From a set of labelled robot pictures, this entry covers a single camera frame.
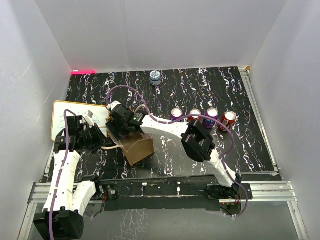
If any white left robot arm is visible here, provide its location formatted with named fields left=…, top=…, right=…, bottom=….
left=33, top=111, right=107, bottom=240

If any pink tape strip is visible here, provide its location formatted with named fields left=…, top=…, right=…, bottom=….
left=71, top=70, right=96, bottom=76

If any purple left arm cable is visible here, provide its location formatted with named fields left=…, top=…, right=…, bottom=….
left=47, top=109, right=80, bottom=240

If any small whiteboard orange frame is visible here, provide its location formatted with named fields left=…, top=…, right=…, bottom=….
left=51, top=100, right=110, bottom=141

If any red cola can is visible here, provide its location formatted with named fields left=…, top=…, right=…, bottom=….
left=187, top=108, right=202, bottom=123
left=220, top=111, right=237, bottom=130

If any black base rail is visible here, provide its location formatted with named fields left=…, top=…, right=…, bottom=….
left=101, top=175, right=253, bottom=214

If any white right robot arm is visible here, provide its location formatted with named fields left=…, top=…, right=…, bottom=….
left=106, top=101, right=241, bottom=199

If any patterned canvas tote bag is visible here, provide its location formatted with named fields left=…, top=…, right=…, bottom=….
left=105, top=115, right=155, bottom=166

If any blue white round jar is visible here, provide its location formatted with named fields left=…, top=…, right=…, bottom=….
left=149, top=70, right=162, bottom=86

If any aluminium frame rail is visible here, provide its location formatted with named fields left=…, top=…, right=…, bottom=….
left=239, top=66, right=311, bottom=240

